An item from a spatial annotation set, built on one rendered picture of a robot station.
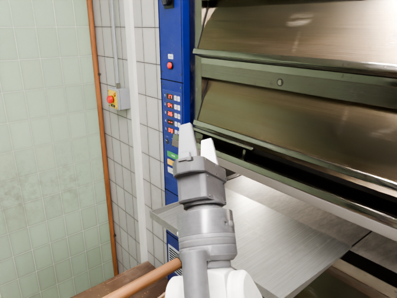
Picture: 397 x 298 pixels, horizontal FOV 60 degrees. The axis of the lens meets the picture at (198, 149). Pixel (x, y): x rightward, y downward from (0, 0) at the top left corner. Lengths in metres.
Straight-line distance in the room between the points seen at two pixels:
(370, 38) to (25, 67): 1.56
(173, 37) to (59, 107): 0.88
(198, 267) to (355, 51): 0.65
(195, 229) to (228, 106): 0.78
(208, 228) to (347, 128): 0.58
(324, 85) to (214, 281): 0.64
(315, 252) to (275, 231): 0.15
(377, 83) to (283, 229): 0.54
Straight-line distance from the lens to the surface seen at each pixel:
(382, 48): 0.91
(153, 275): 0.96
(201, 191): 0.52
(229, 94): 1.24
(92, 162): 2.19
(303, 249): 1.12
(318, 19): 1.01
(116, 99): 1.77
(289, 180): 0.93
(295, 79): 1.04
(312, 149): 1.02
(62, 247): 2.34
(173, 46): 1.39
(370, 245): 1.21
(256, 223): 1.21
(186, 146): 0.54
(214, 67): 1.26
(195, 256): 0.49
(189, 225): 0.52
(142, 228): 1.99
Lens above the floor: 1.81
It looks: 20 degrees down
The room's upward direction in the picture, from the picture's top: straight up
